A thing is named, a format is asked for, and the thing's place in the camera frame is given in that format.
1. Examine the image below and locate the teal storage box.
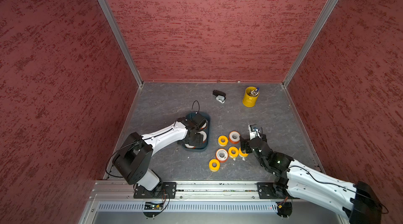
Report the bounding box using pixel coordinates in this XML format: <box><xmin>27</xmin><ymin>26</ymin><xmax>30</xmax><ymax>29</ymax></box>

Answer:
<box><xmin>178</xmin><ymin>112</ymin><xmax>211</xmax><ymax>152</ymax></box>

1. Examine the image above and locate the yellow tape roll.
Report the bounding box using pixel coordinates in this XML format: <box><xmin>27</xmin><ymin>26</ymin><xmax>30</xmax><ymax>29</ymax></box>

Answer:
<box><xmin>228</xmin><ymin>146</ymin><xmax>239</xmax><ymax>160</ymax></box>
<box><xmin>218</xmin><ymin>135</ymin><xmax>229</xmax><ymax>147</ymax></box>
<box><xmin>209</xmin><ymin>159</ymin><xmax>220</xmax><ymax>172</ymax></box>
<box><xmin>238</xmin><ymin>148</ymin><xmax>249</xmax><ymax>158</ymax></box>

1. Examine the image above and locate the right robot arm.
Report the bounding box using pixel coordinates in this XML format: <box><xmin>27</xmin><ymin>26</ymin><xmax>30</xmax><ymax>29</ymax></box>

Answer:
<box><xmin>240</xmin><ymin>134</ymin><xmax>384</xmax><ymax>224</ymax></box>

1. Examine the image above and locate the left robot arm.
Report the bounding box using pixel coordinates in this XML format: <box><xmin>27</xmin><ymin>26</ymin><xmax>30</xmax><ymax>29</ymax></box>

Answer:
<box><xmin>111</xmin><ymin>112</ymin><xmax>211</xmax><ymax>192</ymax></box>

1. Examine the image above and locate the black white stapler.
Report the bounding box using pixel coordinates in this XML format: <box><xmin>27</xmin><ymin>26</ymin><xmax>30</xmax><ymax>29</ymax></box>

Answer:
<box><xmin>213</xmin><ymin>90</ymin><xmax>226</xmax><ymax>104</ymax></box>

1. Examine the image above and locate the yellow pen cup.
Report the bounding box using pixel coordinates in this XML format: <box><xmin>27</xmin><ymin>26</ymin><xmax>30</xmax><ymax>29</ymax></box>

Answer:
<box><xmin>242</xmin><ymin>86</ymin><xmax>260</xmax><ymax>107</ymax></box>

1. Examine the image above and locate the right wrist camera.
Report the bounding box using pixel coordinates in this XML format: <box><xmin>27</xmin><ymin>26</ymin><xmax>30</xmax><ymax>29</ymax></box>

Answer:
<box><xmin>249</xmin><ymin>124</ymin><xmax>261</xmax><ymax>140</ymax></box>

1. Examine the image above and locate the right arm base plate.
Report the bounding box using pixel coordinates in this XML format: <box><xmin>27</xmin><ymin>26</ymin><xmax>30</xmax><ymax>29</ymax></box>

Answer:
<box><xmin>256</xmin><ymin>182</ymin><xmax>295</xmax><ymax>200</ymax></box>

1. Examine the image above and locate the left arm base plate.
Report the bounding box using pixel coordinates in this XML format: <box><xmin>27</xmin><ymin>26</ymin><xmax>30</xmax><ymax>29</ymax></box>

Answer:
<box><xmin>133</xmin><ymin>182</ymin><xmax>177</xmax><ymax>200</ymax></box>

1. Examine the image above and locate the aluminium front rail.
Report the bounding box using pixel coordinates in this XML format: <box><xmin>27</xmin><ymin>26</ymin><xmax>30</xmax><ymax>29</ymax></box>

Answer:
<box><xmin>89</xmin><ymin>179</ymin><xmax>345</xmax><ymax>202</ymax></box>

